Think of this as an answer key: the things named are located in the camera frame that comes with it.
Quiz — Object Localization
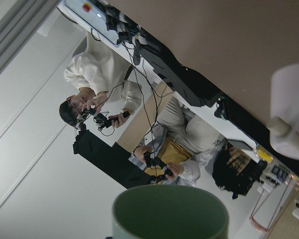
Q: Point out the green cup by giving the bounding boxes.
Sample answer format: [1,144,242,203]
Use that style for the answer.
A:
[112,185,229,239]

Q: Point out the pink cup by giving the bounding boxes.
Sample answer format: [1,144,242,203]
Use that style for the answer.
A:
[266,63,299,160]

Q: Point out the seated person beige trousers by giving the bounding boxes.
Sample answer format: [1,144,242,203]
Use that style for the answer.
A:
[129,98,224,187]

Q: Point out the person in white shirt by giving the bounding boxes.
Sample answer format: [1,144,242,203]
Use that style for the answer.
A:
[59,35,142,127]

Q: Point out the black backpack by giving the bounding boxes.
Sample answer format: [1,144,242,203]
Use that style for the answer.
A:
[212,142,268,200]

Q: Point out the blue teach pendant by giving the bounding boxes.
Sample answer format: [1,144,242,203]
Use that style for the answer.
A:
[64,0,119,47]

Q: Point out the copper wire basket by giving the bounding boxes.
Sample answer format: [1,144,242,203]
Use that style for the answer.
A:
[249,175,299,234]

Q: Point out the aluminium frame post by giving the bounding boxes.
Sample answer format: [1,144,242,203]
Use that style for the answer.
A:
[0,0,60,74]

